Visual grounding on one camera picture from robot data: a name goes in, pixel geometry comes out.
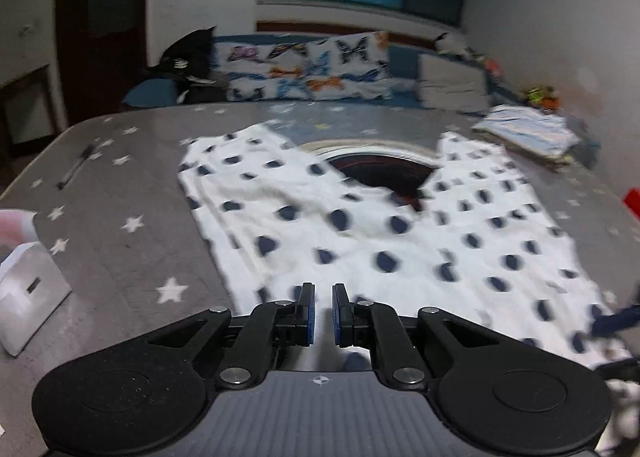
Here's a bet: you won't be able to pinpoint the dark wooden door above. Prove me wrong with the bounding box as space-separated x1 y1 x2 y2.
55 0 151 125

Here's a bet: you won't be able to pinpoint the black pen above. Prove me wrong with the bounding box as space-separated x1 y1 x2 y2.
56 143 98 190

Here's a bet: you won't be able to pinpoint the black bag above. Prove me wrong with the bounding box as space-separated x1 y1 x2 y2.
145 26 228 105

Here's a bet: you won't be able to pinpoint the white box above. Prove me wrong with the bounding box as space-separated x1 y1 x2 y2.
0 241 72 357

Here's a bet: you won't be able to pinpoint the white and black plush toy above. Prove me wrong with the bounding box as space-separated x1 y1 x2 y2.
432 31 473 58

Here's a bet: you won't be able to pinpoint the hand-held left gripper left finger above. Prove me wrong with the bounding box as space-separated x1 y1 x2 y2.
145 282 317 390

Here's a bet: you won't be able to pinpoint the small colourful toys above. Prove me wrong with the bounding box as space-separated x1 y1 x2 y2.
522 84 561 110

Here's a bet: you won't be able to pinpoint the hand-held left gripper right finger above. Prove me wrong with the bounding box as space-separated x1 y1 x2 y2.
331 282 503 390

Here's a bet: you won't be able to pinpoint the blue sofa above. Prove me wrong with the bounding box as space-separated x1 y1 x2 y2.
122 30 526 113

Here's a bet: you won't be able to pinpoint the red object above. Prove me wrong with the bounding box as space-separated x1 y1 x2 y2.
622 187 640 225

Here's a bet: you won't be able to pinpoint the white polka dot garment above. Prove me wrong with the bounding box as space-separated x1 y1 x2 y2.
177 122 633 373

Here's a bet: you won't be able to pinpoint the butterfly print pillow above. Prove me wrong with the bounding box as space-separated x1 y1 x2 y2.
210 31 393 102

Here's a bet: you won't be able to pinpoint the stack of folded clothes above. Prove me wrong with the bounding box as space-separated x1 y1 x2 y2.
472 104 583 168

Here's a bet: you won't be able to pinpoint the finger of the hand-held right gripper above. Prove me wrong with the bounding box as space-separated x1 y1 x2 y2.
591 306 640 339

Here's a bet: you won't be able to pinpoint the round black induction cooktop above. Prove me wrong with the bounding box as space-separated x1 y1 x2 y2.
300 137 443 213

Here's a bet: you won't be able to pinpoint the grey star tablecloth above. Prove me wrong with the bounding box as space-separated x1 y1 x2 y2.
0 104 640 457

